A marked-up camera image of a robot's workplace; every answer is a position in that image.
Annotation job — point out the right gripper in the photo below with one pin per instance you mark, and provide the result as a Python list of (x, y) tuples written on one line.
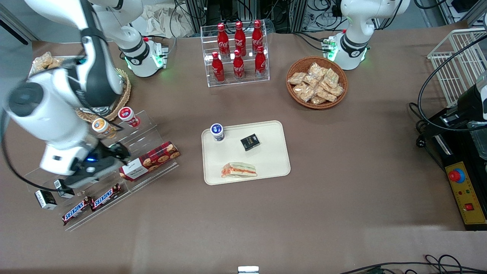
[(107, 151)]

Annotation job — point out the triangle sandwich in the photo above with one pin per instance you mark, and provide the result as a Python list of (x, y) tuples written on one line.
[(239, 171)]

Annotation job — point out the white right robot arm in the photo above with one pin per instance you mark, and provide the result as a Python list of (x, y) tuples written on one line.
[(57, 114)]

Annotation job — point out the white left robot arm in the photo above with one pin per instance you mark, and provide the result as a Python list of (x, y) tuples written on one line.
[(355, 42)]

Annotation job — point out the cream plastic tray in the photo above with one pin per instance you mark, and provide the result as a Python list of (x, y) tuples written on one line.
[(266, 156)]

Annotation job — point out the orange yogurt cup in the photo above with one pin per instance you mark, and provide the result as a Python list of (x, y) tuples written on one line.
[(102, 127)]

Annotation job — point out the red tartan shortbread box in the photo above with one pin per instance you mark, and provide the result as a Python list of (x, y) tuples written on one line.
[(150, 160)]

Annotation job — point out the clear acrylic stepped display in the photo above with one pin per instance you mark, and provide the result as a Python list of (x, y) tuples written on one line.
[(148, 131)]

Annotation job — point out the red yogurt cup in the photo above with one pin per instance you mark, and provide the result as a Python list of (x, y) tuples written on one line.
[(128, 116)]

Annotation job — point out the snickers chocolate bar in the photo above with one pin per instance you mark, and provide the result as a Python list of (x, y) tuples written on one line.
[(76, 211), (105, 197)]

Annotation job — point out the oval light wicker basket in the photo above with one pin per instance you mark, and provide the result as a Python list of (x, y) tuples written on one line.
[(124, 95)]

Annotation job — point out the small black white-label box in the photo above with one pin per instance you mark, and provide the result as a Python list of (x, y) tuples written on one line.
[(45, 199), (62, 190)]

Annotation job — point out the blue lid yogurt cup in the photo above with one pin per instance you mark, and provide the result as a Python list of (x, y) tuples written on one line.
[(217, 131)]

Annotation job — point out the white rectangular bin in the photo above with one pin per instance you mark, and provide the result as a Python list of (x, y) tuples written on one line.
[(64, 58)]

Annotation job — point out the clear cracker packet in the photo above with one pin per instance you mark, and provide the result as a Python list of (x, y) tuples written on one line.
[(43, 60)]

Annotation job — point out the red cola bottle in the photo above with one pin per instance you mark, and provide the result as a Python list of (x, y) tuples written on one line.
[(240, 38), (238, 67), (218, 70), (223, 42), (260, 64), (257, 36)]

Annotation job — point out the small black gold-print box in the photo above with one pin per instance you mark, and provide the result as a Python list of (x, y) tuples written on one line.
[(250, 142)]

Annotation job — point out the beige crumpled cloth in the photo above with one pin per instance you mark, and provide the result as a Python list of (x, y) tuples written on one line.
[(163, 21)]

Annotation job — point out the clear acrylic bottle rack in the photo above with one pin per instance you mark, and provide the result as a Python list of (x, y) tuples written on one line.
[(249, 80)]

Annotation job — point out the small white edge object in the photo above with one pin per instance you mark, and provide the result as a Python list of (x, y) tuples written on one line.
[(248, 270)]

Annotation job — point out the round brown wicker basket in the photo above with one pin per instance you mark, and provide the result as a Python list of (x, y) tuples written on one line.
[(295, 97)]

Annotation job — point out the clear snack packet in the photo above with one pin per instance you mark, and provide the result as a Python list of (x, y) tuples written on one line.
[(331, 77), (296, 78), (336, 90), (326, 95), (318, 100), (303, 92), (311, 80), (316, 69)]

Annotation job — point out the black yellow emergency stop box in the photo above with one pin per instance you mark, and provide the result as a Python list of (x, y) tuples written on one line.
[(466, 194)]

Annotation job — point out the black device on stand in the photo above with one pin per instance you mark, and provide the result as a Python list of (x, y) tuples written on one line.
[(468, 104)]

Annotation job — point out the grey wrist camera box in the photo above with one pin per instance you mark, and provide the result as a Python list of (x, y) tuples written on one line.
[(95, 173)]

